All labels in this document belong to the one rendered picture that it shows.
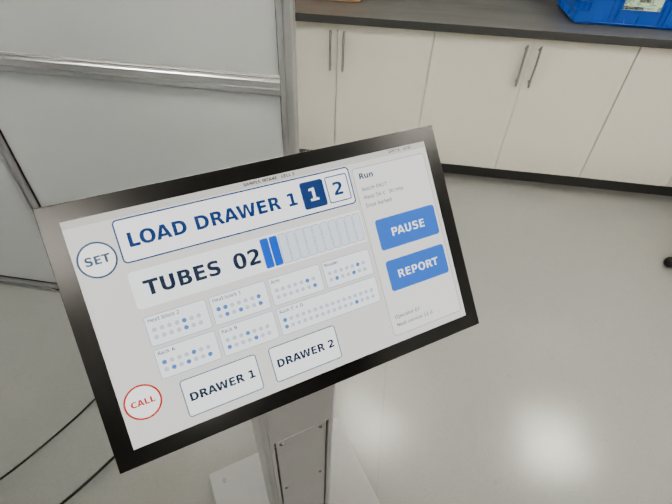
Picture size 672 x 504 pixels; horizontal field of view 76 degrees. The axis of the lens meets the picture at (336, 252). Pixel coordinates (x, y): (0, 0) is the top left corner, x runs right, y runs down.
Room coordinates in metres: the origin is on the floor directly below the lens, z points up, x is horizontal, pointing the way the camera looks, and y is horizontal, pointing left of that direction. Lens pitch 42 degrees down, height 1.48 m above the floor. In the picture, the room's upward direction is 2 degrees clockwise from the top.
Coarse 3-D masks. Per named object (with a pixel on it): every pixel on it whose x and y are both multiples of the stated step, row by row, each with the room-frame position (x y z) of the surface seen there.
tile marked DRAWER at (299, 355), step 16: (304, 336) 0.34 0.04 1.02; (320, 336) 0.35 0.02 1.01; (336, 336) 0.35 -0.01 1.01; (272, 352) 0.32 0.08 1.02; (288, 352) 0.32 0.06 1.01; (304, 352) 0.33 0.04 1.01; (320, 352) 0.33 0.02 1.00; (336, 352) 0.34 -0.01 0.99; (272, 368) 0.31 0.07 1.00; (288, 368) 0.31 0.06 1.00; (304, 368) 0.31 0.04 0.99
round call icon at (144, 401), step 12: (144, 384) 0.26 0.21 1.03; (156, 384) 0.26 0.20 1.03; (120, 396) 0.25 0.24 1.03; (132, 396) 0.25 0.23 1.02; (144, 396) 0.25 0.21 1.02; (156, 396) 0.25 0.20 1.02; (132, 408) 0.24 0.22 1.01; (144, 408) 0.24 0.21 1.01; (156, 408) 0.24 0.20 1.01; (132, 420) 0.23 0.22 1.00; (144, 420) 0.23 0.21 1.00
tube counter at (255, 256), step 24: (336, 216) 0.46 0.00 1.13; (360, 216) 0.47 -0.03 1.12; (264, 240) 0.41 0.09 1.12; (288, 240) 0.42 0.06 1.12; (312, 240) 0.43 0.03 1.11; (336, 240) 0.44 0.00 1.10; (360, 240) 0.45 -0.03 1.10; (240, 264) 0.38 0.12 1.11; (264, 264) 0.39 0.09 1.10; (288, 264) 0.40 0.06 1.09
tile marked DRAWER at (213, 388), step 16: (224, 368) 0.29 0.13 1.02; (240, 368) 0.30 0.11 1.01; (256, 368) 0.30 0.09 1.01; (192, 384) 0.27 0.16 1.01; (208, 384) 0.27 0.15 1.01; (224, 384) 0.28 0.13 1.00; (240, 384) 0.28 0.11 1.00; (256, 384) 0.29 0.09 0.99; (192, 400) 0.26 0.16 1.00; (208, 400) 0.26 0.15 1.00; (224, 400) 0.27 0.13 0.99; (192, 416) 0.25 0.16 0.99
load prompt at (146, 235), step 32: (256, 192) 0.45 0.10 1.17; (288, 192) 0.46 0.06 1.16; (320, 192) 0.48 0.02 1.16; (352, 192) 0.49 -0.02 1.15; (128, 224) 0.38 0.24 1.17; (160, 224) 0.39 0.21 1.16; (192, 224) 0.40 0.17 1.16; (224, 224) 0.41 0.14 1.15; (256, 224) 0.42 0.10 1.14; (128, 256) 0.35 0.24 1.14
